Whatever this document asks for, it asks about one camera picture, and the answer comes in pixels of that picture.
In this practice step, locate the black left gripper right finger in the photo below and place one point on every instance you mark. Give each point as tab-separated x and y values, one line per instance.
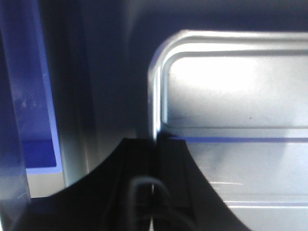
190	192

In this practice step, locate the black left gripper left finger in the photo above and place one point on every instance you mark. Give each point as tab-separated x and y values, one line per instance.
98	201

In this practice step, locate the silver metal tray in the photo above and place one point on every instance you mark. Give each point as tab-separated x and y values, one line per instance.
240	101

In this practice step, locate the blue bin upper left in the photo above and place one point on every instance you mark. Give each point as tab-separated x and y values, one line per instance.
22	34

